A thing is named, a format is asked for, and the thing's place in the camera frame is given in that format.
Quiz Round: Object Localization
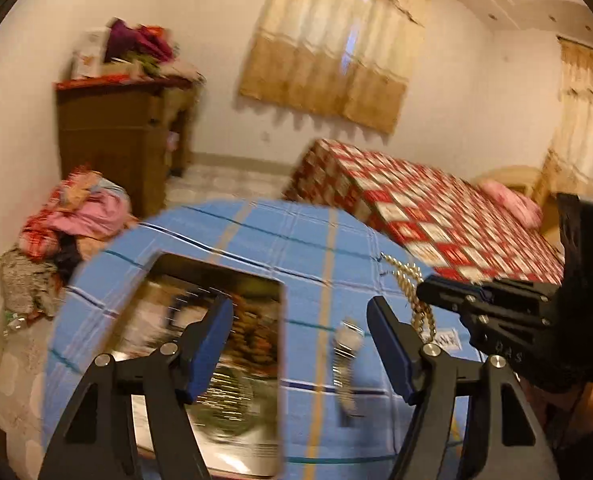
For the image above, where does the pink pillow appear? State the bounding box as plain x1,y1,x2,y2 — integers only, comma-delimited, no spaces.
477,180,543,230

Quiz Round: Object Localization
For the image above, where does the bed with red quilt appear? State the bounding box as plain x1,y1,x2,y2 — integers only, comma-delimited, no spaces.
283,139,563,284

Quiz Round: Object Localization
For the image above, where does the beige window curtain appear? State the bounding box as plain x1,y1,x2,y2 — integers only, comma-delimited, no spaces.
239,0,431,134

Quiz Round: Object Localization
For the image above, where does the brown wooden cabinet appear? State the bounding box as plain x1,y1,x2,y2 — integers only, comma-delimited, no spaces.
54,76,203,218

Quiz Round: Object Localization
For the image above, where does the pile of clothes on cabinet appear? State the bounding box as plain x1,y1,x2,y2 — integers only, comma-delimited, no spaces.
103,18,204,82

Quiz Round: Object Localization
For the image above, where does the pink metal tin box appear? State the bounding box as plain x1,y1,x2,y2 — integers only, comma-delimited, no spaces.
102,252,286,479

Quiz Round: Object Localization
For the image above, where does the cream headboard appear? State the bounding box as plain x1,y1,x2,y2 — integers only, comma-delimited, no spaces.
469,165,541,200

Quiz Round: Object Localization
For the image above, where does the silver wristwatch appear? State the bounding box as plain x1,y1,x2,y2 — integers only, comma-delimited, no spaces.
332,318,365,418

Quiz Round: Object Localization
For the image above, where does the side curtain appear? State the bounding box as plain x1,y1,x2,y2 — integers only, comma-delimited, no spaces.
531,38,593,206

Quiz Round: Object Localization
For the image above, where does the blue plaid tablecloth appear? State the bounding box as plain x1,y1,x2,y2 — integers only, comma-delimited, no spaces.
40,198,483,480

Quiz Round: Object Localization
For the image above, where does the brown wooden bead necklace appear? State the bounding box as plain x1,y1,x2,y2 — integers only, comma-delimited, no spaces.
226,292,282,378

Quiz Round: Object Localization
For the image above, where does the pearl bead necklace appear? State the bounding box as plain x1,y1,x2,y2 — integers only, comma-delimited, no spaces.
379,251,439,345

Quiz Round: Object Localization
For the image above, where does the pile of clothes on floor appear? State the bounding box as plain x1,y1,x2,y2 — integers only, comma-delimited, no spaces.
0,167,136,323

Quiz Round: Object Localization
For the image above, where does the white printed box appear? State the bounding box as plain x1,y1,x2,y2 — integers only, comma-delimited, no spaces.
72,26,110,79

